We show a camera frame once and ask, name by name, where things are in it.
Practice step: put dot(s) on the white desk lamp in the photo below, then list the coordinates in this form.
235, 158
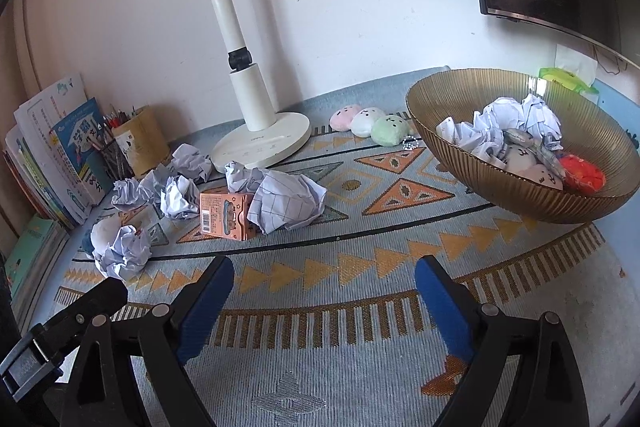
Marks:
266, 137

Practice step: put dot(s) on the black mesh pencil cup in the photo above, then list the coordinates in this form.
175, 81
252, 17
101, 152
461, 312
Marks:
115, 162

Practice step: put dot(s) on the green tissue box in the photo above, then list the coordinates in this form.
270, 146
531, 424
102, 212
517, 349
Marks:
568, 80

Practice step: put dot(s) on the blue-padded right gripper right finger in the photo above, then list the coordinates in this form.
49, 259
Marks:
547, 389

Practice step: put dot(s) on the orange red plush toy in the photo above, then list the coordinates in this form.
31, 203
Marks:
580, 175

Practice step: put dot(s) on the large grid paper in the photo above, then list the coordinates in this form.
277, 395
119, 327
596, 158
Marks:
283, 201

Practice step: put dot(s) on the orange cartoon card box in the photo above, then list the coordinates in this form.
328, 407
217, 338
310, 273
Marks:
225, 216

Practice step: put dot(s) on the plaid fabric bow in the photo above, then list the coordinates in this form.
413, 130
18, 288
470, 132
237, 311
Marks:
537, 151

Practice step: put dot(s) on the white workbook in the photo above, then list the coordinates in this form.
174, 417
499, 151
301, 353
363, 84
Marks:
36, 119

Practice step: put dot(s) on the stack of green books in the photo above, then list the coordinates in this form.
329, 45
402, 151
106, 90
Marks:
29, 264

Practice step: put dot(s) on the gold ribbed glass bowl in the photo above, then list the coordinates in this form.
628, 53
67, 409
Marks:
587, 130

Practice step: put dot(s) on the white blue plush toy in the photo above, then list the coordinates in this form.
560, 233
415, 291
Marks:
101, 236

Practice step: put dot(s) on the pink plush popsicle toy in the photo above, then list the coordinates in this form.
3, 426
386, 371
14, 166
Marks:
445, 384

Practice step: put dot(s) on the blue study book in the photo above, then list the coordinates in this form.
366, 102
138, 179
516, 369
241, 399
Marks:
82, 136

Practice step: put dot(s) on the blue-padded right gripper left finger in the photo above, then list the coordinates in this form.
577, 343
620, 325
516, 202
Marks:
103, 391

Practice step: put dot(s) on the patterned blue woven mat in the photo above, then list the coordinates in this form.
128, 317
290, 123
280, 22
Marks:
324, 326

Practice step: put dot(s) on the papers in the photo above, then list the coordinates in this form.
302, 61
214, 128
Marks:
506, 126

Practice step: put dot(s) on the bamboo pen holder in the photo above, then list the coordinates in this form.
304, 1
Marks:
142, 142

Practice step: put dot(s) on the white plush ball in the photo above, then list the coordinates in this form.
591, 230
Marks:
364, 121

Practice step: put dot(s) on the row of upright books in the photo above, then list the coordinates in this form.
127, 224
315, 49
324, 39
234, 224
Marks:
32, 181

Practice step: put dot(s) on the paper pile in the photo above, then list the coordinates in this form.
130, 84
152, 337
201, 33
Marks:
126, 256

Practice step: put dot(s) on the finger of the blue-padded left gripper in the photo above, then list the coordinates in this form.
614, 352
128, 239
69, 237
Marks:
106, 298

